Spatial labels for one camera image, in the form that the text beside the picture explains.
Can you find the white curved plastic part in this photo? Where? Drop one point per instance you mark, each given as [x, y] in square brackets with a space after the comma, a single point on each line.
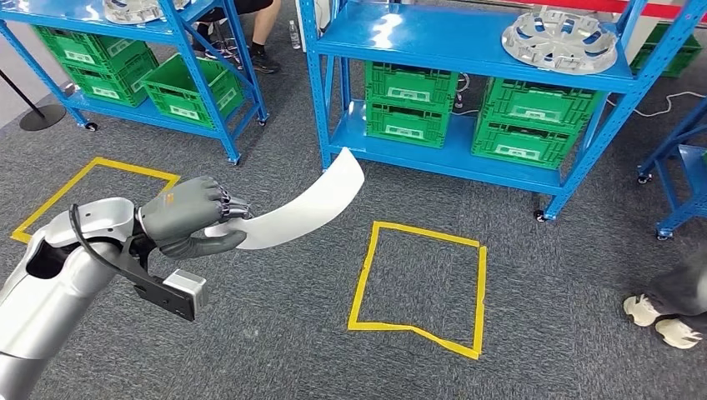
[309, 207]

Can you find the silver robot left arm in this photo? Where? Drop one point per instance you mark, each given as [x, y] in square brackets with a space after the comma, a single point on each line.
[50, 292]

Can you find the yellow floor tape outline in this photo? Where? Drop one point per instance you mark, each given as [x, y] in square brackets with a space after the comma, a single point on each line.
[55, 196]
[480, 298]

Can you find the clear plastic bottle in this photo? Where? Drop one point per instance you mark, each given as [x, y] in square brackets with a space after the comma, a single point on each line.
[295, 36]

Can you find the person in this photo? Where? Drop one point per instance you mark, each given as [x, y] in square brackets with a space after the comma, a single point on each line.
[679, 298]
[265, 33]

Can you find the open green plastic crate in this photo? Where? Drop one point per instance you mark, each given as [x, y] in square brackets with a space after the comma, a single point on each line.
[182, 107]

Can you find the grey wheel cover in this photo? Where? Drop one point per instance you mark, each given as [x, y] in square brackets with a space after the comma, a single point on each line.
[558, 47]
[132, 14]

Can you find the black thin pole stand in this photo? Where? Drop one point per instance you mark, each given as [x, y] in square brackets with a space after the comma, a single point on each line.
[44, 119]

